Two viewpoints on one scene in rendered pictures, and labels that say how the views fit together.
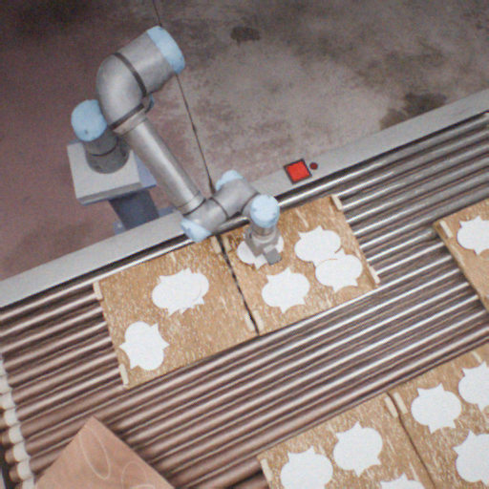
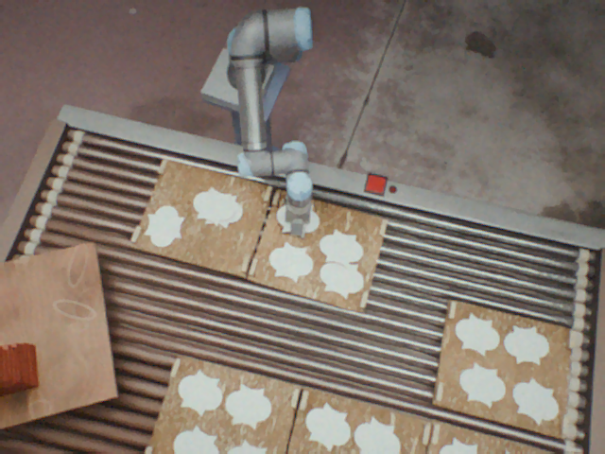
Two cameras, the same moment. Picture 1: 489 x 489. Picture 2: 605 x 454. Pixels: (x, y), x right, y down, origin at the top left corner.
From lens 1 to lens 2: 0.74 m
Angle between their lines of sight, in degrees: 12
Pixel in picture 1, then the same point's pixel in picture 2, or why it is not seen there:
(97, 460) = (75, 271)
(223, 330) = (225, 257)
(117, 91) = (247, 37)
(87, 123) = not seen: hidden behind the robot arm
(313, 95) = (499, 141)
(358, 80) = (556, 156)
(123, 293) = (179, 181)
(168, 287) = (211, 199)
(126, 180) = not seen: hidden behind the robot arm
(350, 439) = (249, 396)
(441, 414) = (328, 433)
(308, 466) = (205, 390)
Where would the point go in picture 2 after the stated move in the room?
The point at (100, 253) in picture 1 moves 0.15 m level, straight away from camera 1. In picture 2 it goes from (186, 143) to (184, 108)
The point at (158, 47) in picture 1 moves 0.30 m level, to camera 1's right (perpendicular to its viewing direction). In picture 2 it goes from (294, 24) to (378, 82)
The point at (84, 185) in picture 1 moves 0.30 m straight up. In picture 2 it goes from (213, 86) to (201, 35)
